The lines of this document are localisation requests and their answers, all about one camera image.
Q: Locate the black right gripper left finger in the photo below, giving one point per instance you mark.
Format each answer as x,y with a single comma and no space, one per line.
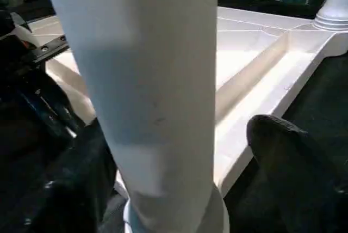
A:
76,184

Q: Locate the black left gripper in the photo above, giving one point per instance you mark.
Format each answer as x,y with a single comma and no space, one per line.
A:
27,58

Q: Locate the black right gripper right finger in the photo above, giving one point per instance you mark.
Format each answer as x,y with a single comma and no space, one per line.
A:
293,178

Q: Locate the white plastic table top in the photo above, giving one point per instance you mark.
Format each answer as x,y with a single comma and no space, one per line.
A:
272,67

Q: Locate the black mat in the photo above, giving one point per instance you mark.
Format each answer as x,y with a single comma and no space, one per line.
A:
326,94

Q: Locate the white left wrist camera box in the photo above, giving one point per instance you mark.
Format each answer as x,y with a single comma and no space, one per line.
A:
24,34

